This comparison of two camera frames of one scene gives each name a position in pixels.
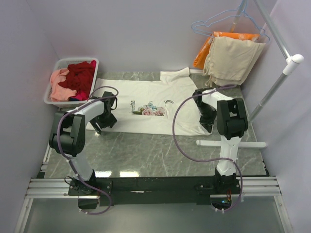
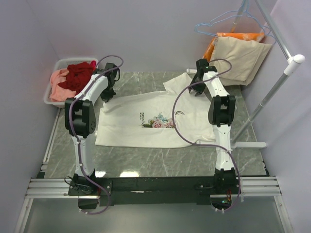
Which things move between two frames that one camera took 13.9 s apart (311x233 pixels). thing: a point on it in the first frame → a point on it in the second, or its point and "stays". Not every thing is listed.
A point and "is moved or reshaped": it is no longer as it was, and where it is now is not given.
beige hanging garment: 230,61 stays
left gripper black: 111,122 → 107,97
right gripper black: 208,124 → 198,91
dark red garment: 79,77 stays
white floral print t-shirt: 142,107 is moved or reshaped
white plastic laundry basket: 62,63 stays
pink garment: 59,93 stays
